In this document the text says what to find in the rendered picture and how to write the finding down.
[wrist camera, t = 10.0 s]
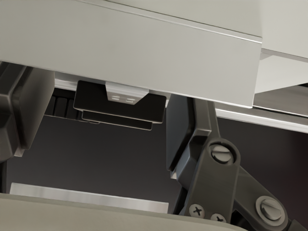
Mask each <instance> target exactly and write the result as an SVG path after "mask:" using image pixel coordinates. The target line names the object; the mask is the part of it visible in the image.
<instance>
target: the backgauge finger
mask: <svg viewBox="0 0 308 231"><path fill-rule="evenodd" d="M166 100H167V98H166V96H163V95H158V94H153V93H149V89H145V88H139V87H134V86H129V85H124V84H119V83H114V82H108V81H106V82H105V85H104V84H99V83H94V82H87V81H82V80H79V81H78V82H77V89H76V94H75V99H74V104H73V108H75V109H77V110H80V111H82V119H84V120H89V121H96V122H102V123H108V124H113V125H119V126H124V127H132V128H137V129H143V130H149V131H150V130H151V129H152V125H153V123H162V122H163V118H164V113H165V105H166Z"/></svg>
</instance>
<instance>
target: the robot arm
mask: <svg viewBox="0 0 308 231"><path fill-rule="evenodd" d="M54 88H55V71H50V70H45V69H40V68H35V67H30V66H24V65H19V64H14V63H9V62H4V61H3V62H2V63H1V64H0V231H308V230H307V229H306V228H305V227H304V226H302V225H301V224H300V223H299V222H297V221H296V220H295V219H293V220H290V219H289V218H288V215H287V212H286V209H285V207H284V206H283V204H282V203H281V202H280V201H279V200H278V199H277V198H276V197H275V196H274V195H273V194H271V193H270V192H269V191H268V190H267V189H266V188H265V187H264V186H262V185H261V184H260V183H259V182H258V181H257V180H256V179H255V178H253V177H252V176H251V175H250V174H249V173H248V172H247V171H245V170H244V169H243V168H242V167H241V166H240V162H241V156H240V153H239V150H238V149H237V148H236V146H235V145H234V144H233V143H231V142H230V141H228V140H226V139H224V138H220V132H219V127H218V122H217V116H216V111H215V104H214V102H213V101H208V100H203V99H197V98H192V97H187V96H182V95H177V94H171V95H170V99H169V101H168V104H167V108H166V168H167V170H168V171H170V178H172V179H176V180H177V181H178V183H179V184H180V185H181V186H180V189H179V192H178V195H177V198H176V201H175V204H174V207H173V210H172V213H171V214H165V213H158V212H151V211H144V210H137V209H127V208H119V207H112V206H104V205H97V204H89V203H79V202H71V201H63V200H55V199H48V198H37V197H29V196H22V195H14V194H6V173H7V160H9V159H11V158H13V157H14V156H18V157H22V155H23V153H24V150H29V149H30V147H31V145H32V142H33V140H34V137H35V135H36V132H37V130H38V128H39V125H40V123H41V120H42V118H43V116H44V113H45V111H46V108H47V106H48V103H49V101H50V98H51V96H52V93H53V91H54Z"/></svg>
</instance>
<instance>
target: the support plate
mask: <svg viewBox="0 0 308 231"><path fill-rule="evenodd" d="M107 1H111V2H115V3H119V4H123V5H127V6H132V7H136V8H140V9H144V10H148V11H153V12H157V13H161V14H166V15H169V16H174V17H178V18H183V19H187V20H191V21H195V22H200V23H204V24H208V25H212V26H216V27H220V28H225V29H229V30H233V31H237V32H241V33H246V34H250V35H254V36H258V37H262V38H263V41H262V44H261V45H262V47H261V48H264V49H268V50H273V51H278V52H282V53H286V54H291V55H296V56H300V57H304V58H308V0H107ZM303 83H308V63H306V62H302V61H298V60H292V59H288V58H284V57H279V56H275V55H272V56H270V57H268V58H265V59H263V60H259V66H258V74H257V81H256V87H255V94H256V93H260V92H265V91H270V90H274V89H279V88H285V87H289V86H294V85H299V84H303Z"/></svg>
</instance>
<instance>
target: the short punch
mask: <svg viewBox="0 0 308 231"><path fill-rule="evenodd" d="M10 194H14V195H22V196H29V197H37V198H48V199H55V200H63V201H71V202H79V203H87V204H97V205H104V206H112V207H119V208H127V209H137V210H144V211H151V212H158V213H165V214H167V211H168V205H169V203H165V202H158V201H151V200H143V199H136V198H126V197H119V196H112V195H105V194H98V193H90V192H81V191H73V190H66V189H59V188H52V187H42V186H35V185H28V184H20V183H12V184H11V189H10Z"/></svg>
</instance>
